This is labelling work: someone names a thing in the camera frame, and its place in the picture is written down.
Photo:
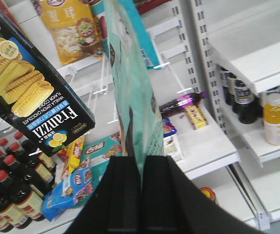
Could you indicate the blue sweet potato noodle bag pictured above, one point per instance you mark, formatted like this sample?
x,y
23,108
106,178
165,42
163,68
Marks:
x,y
149,48

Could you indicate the dark soy sauce bottle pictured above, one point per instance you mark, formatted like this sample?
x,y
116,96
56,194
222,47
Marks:
x,y
23,196

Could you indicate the purple label drink bottle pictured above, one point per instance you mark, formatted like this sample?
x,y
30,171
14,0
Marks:
x,y
179,104

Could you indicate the black Franzzi cookie box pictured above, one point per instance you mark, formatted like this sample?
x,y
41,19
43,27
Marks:
x,y
34,97

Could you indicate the yellow Nabati wafer pack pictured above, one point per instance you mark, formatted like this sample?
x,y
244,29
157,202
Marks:
x,y
74,151

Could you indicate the orange juice bottle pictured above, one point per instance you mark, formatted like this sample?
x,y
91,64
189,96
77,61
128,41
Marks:
x,y
271,118

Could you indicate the yellow red small box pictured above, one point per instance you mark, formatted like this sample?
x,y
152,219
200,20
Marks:
x,y
196,117

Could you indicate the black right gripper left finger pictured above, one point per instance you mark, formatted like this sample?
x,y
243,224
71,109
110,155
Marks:
x,y
114,207

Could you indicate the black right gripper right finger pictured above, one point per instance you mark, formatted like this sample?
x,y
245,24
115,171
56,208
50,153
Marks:
x,y
172,204

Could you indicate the blue snack wrapper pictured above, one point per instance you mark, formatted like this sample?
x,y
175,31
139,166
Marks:
x,y
168,128

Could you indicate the teal goji berry pouch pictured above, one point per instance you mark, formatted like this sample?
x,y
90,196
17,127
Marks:
x,y
138,113

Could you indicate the yellow white fungus pouch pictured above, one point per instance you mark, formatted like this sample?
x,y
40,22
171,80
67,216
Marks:
x,y
73,28

